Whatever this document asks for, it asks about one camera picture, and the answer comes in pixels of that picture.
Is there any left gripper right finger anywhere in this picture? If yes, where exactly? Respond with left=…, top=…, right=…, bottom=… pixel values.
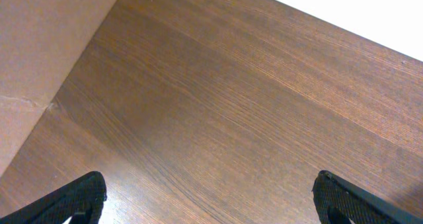
left=312, top=170, right=422, bottom=224

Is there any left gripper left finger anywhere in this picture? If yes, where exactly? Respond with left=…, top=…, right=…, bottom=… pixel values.
left=1, top=171, right=107, bottom=224

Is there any brown cardboard box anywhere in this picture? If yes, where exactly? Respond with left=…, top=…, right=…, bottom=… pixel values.
left=1, top=0, right=116, bottom=172

